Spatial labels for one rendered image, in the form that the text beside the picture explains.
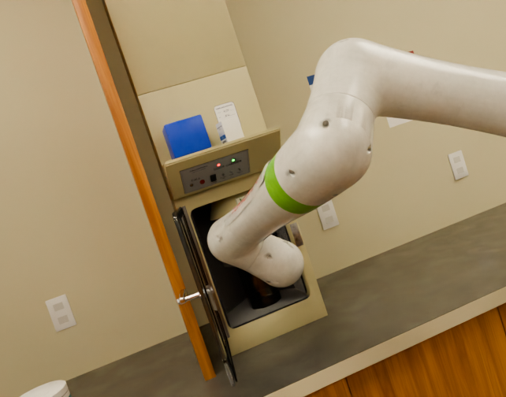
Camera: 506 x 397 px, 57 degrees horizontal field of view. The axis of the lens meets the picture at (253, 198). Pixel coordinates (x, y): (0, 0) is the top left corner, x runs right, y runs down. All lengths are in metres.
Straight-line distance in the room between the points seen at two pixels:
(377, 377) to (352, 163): 0.70
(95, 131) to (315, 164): 1.20
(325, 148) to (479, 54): 1.73
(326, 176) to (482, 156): 1.63
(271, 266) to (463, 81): 0.54
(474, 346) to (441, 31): 1.36
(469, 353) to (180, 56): 1.10
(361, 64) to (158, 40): 0.74
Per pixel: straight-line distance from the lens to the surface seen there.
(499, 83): 0.82
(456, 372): 1.37
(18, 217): 1.79
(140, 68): 1.36
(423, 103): 0.80
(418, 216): 2.07
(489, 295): 1.34
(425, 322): 1.25
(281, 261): 1.05
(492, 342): 1.41
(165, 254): 1.23
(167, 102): 1.34
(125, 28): 1.39
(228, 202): 1.37
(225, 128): 1.26
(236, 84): 1.38
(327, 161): 0.67
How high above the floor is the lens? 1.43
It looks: 4 degrees down
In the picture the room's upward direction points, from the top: 18 degrees counter-clockwise
